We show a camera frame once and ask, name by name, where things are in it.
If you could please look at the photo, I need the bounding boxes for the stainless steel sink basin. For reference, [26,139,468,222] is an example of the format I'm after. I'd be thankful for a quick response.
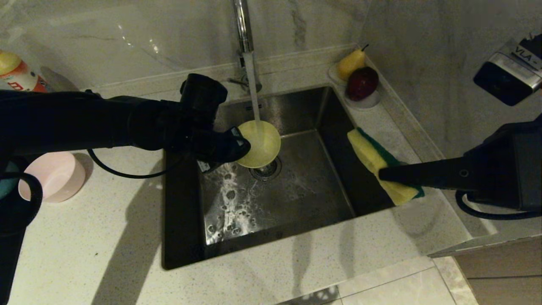
[163,87,399,269]

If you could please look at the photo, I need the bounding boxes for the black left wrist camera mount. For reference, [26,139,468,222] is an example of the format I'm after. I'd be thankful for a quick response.
[180,73,228,130]

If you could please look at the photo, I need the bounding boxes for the chrome faucet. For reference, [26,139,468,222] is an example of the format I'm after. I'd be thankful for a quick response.
[228,0,263,94]

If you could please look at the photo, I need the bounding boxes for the green and yellow sponge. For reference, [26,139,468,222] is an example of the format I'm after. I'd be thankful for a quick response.
[347,127,425,207]

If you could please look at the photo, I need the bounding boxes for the small white dish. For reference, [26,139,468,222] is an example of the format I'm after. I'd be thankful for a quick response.
[327,64,348,88]
[342,87,380,111]

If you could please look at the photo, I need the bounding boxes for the pink plastic bowl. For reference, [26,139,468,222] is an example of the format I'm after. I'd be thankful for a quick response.
[18,152,87,203]

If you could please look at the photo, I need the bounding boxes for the round metal drain strainer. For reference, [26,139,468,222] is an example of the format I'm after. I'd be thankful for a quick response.
[250,157,282,182]

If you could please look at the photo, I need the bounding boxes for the yellow plastic bowl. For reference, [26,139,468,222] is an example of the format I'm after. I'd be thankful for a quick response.
[236,120,282,169]

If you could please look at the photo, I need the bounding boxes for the yellow pear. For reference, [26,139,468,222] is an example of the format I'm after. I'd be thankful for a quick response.
[337,46,368,82]

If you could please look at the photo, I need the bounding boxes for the running water stream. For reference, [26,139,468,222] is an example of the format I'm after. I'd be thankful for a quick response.
[245,53,263,123]

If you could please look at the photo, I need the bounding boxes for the blue plastic bowl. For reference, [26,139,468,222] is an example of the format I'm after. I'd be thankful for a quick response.
[0,161,22,200]

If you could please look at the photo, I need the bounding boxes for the dark red apple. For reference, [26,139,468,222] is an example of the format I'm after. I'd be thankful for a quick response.
[345,68,378,102]

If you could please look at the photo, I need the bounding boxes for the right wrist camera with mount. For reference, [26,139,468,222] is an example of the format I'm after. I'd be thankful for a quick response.
[473,34,542,106]

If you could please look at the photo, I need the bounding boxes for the yellow-capped orange dish soap bottle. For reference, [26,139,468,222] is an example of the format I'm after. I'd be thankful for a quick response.
[0,50,51,93]

